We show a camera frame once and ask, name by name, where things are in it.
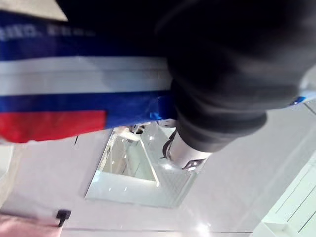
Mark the blue white red toothpaste box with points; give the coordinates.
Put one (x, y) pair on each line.
(74, 76)

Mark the pink towel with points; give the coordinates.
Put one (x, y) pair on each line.
(27, 227)

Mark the rectangular wall mirror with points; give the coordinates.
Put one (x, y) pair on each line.
(138, 182)

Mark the black wall hook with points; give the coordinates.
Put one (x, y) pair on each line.
(63, 215)

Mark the white window frame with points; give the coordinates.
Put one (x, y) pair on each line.
(296, 205)

